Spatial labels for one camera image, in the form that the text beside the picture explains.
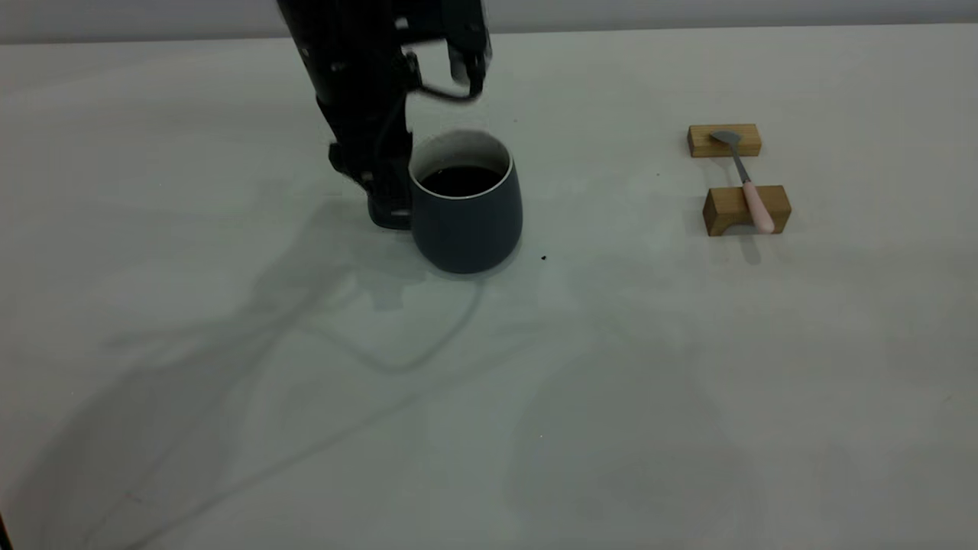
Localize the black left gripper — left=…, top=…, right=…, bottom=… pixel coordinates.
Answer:
left=317, top=53, right=419, bottom=231

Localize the dark grey ceramic mug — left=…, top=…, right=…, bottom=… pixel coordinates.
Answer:
left=409, top=130, right=524, bottom=274

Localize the pink-handled grey spoon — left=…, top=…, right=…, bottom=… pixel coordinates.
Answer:
left=711, top=130, right=776, bottom=234

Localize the dark coffee liquid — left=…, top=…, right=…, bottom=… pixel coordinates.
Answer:
left=420, top=164, right=505, bottom=198

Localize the flat rectangular wooden block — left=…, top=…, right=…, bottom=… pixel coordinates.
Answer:
left=688, top=124, right=763, bottom=159

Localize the arch-shaped wooden block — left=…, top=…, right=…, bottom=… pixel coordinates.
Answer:
left=703, top=186, right=792, bottom=237

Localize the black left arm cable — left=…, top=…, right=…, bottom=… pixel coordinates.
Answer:
left=409, top=47, right=484, bottom=103

